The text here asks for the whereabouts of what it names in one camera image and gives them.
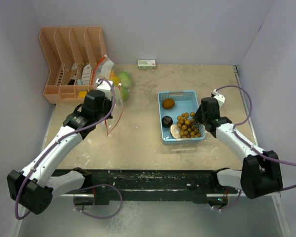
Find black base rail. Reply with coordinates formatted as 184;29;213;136
67;169;237;205

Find green cabbage front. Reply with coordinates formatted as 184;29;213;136
120;85;129;102

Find blue plastic basket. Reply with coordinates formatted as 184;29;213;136
158;90;205;145

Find green cabbage back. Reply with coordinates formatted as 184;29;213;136
117;71;133;88

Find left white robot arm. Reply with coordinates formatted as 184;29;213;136
7;89;116;220

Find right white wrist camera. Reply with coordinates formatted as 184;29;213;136
211;89;225;108

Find green cabbage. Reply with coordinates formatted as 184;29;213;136
120;85;129;102
117;71;133;88

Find brown longan bunch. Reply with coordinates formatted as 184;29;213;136
177;112;202;139

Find pink desk organizer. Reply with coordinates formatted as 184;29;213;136
39;26;107;104

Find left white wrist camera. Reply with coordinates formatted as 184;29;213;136
96;79;114;93

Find yellow starfruit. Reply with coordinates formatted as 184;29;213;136
110;76;120;87

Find beige mushroom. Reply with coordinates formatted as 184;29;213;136
170;124;181;139

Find clear orange zip bag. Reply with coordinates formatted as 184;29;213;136
90;55;133;102

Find brown kiwi fruit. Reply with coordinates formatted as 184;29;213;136
162;98;175;110

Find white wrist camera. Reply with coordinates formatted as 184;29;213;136
211;89;225;108
96;79;114;93

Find dark purple fruit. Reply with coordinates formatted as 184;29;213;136
161;116;173;128

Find white tube in organizer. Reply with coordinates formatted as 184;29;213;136
81;64;91;85

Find green white small box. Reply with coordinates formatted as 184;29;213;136
138;59;156;70

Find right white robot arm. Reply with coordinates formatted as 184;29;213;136
194;96;283;199

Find yellow block in organizer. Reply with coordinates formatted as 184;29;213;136
78;91;87;98

